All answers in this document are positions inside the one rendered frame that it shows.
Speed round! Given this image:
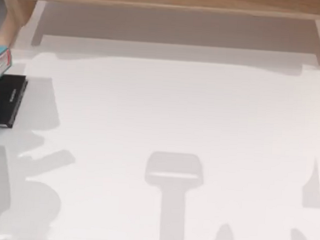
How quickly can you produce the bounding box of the black book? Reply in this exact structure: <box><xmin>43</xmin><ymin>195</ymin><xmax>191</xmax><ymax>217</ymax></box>
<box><xmin>0</xmin><ymin>73</ymin><xmax>29</xmax><ymax>130</ymax></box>

